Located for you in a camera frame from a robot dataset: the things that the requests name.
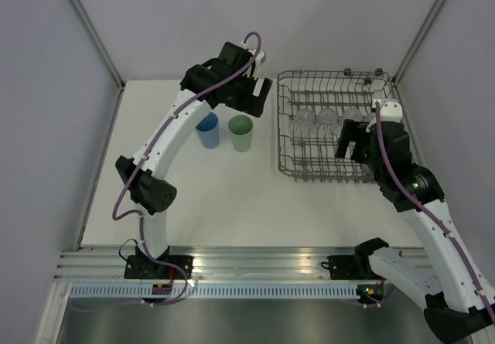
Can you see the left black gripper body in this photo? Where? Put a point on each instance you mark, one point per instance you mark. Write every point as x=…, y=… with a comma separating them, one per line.
x=243, y=90

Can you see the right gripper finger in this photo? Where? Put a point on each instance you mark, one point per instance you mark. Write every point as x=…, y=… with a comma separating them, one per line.
x=359, y=151
x=351, y=132

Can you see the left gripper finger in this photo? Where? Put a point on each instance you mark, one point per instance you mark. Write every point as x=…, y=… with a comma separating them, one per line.
x=260, y=93
x=249, y=106

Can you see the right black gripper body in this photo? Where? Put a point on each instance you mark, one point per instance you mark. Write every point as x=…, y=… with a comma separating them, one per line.
x=375, y=162

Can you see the green plastic cup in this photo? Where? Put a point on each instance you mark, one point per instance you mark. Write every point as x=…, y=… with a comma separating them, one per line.
x=241, y=128

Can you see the blue plastic cup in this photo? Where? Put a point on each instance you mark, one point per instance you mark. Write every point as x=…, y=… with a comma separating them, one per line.
x=208, y=131

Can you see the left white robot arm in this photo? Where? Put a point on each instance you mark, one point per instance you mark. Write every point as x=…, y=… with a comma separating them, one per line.
x=230, y=79

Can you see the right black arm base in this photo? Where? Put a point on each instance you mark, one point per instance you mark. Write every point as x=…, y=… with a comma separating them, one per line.
x=343, y=267

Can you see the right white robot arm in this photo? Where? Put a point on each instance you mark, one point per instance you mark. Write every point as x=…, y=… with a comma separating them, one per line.
x=459, y=300

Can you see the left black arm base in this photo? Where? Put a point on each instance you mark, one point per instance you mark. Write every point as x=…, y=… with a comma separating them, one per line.
x=141, y=268

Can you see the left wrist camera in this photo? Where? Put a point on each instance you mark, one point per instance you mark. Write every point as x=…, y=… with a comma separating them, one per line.
x=256, y=51

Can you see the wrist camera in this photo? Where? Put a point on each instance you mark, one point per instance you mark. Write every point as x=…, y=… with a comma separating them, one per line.
x=256, y=51
x=387, y=109

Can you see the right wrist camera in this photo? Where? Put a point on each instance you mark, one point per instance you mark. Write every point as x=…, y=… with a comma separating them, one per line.
x=387, y=109

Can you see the grey wire dish rack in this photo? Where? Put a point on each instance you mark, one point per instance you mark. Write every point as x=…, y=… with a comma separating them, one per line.
x=313, y=159

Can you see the left aluminium frame post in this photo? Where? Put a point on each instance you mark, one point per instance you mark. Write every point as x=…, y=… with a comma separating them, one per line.
x=97, y=42

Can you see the aluminium frame post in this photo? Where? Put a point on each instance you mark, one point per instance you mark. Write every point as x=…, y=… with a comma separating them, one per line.
x=420, y=36
x=97, y=42

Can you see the white slotted cable duct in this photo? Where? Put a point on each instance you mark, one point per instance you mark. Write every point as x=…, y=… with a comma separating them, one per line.
x=235, y=291

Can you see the right aluminium frame post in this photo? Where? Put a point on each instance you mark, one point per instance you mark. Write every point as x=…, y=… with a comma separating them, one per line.
x=420, y=36

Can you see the aluminium mounting rail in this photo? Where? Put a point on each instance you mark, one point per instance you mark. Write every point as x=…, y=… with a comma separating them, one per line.
x=210, y=264

